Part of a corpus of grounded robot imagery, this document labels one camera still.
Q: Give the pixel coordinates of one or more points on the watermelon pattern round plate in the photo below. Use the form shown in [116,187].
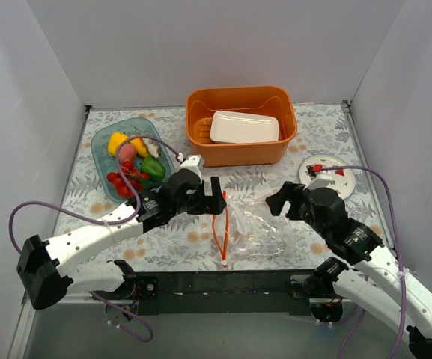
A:
[344,185]

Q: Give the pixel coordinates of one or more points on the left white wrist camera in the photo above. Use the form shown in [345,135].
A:
[193,163]

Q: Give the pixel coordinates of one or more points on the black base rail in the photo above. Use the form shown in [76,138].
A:
[297,292]

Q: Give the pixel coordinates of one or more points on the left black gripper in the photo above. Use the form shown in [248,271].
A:
[204,203]

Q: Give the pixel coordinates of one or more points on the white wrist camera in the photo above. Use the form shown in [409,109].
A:
[193,163]
[319,177]

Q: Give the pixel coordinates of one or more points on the pink fake peach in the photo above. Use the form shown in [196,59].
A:
[127,152]

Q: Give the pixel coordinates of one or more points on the orange plastic bin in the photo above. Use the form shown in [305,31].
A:
[266,100]

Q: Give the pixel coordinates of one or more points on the green fake bell pepper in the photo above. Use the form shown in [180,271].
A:
[153,168]

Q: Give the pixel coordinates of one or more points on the red fake strawberries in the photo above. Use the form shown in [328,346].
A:
[134,178]

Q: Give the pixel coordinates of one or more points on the orange yellow fake mango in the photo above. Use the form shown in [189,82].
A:
[141,147]

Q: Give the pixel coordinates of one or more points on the clear zip top bag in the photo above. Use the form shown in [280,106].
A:
[246,230]

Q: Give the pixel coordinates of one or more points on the yellow fake bell pepper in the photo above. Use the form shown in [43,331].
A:
[116,139]

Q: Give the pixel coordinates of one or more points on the white rectangular tray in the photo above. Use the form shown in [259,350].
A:
[242,128]

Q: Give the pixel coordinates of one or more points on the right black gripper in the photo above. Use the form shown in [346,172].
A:
[295,206]

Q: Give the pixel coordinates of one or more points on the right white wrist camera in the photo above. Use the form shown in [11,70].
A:
[319,177]

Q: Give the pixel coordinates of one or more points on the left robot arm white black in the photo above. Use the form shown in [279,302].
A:
[50,269]

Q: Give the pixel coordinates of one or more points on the floral table mat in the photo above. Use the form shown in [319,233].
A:
[186,242]

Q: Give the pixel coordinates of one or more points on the teal transparent plastic tray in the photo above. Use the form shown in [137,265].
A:
[105,163]

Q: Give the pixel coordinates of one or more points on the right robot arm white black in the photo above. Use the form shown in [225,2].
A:
[362,268]

